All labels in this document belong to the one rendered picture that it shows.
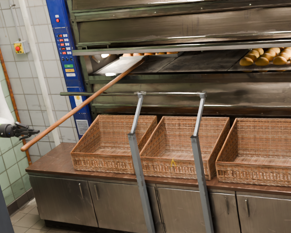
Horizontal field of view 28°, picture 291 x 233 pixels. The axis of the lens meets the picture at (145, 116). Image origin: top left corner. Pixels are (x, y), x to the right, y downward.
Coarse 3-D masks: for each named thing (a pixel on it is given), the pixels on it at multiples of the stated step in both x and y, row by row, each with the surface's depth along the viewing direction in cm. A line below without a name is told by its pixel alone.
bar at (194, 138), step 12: (144, 96) 410; (204, 96) 383; (132, 132) 400; (132, 144) 400; (192, 144) 376; (132, 156) 404; (144, 180) 412; (204, 180) 385; (144, 192) 412; (204, 192) 386; (144, 204) 416; (204, 204) 390; (204, 216) 394
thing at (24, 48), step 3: (15, 42) 489; (18, 42) 486; (21, 42) 484; (24, 42) 487; (15, 45) 488; (18, 45) 487; (21, 45) 485; (24, 45) 487; (27, 45) 490; (21, 48) 486; (24, 48) 487; (27, 48) 490; (15, 51) 491; (18, 51) 489; (21, 51) 488; (24, 51) 487; (27, 51) 490
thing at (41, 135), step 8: (136, 64) 469; (128, 72) 456; (112, 80) 437; (104, 88) 424; (96, 96) 413; (80, 104) 397; (72, 112) 387; (64, 120) 378; (48, 128) 365; (40, 136) 356; (32, 144) 349
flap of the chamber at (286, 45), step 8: (176, 48) 406; (184, 48) 403; (192, 48) 400; (200, 48) 397; (208, 48) 394; (216, 48) 391; (224, 48) 388; (232, 48) 386; (240, 48) 383; (248, 48) 380; (256, 48) 378
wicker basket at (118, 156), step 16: (96, 128) 475; (112, 128) 473; (128, 128) 466; (144, 128) 459; (80, 144) 457; (96, 144) 475; (128, 144) 468; (144, 144) 437; (80, 160) 457; (96, 160) 436; (112, 160) 429; (128, 160) 422
